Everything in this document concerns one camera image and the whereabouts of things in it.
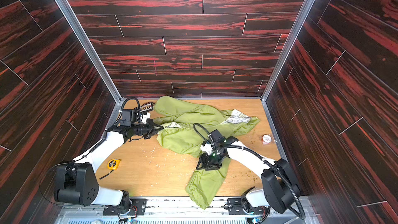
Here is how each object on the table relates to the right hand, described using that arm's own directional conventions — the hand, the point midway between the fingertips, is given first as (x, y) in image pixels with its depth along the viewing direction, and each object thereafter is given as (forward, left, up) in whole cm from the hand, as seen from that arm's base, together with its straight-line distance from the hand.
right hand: (204, 167), depth 80 cm
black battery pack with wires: (+44, +43, -3) cm, 62 cm away
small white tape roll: (+21, -39, -5) cm, 44 cm away
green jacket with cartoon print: (+26, +12, +3) cm, 28 cm away
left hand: (+17, +22, +11) cm, 30 cm away
